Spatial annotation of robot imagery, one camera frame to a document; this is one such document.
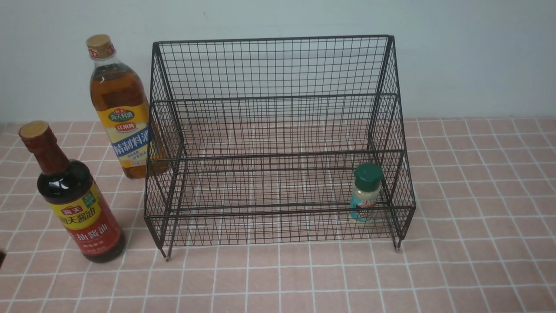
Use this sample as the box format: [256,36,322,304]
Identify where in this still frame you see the small green-capped seasoning bottle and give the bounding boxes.
[349,163,383,226]

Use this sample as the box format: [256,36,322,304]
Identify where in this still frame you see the amber cooking wine bottle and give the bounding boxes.
[86,34,169,180]

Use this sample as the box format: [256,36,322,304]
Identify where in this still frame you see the dark soy sauce bottle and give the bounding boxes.
[18,121,126,263]

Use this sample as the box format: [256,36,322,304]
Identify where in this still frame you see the black wire mesh shelf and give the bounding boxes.
[144,34,416,261]

